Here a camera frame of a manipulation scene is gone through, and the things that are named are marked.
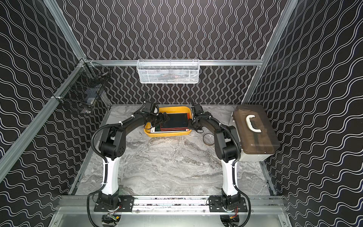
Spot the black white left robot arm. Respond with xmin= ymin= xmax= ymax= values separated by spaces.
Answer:
xmin=89 ymin=102 xmax=170 ymax=212

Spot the white wire mesh basket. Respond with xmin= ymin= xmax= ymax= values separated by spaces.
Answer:
xmin=137 ymin=59 xmax=200 ymax=84

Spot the white toolbox brown lid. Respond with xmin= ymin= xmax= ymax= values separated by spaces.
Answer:
xmin=231 ymin=105 xmax=280 ymax=162

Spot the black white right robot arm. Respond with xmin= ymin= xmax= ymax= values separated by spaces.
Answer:
xmin=188 ymin=103 xmax=246 ymax=211

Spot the white writing tablet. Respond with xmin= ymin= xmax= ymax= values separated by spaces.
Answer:
xmin=150 ymin=127 xmax=190 ymax=133

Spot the yellow plastic storage tray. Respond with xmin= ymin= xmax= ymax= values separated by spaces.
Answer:
xmin=144 ymin=106 xmax=192 ymax=138

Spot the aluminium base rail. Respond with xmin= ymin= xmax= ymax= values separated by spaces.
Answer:
xmin=57 ymin=195 xmax=285 ymax=215

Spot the black wire mesh basket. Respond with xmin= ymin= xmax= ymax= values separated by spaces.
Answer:
xmin=55 ymin=62 xmax=111 ymax=115

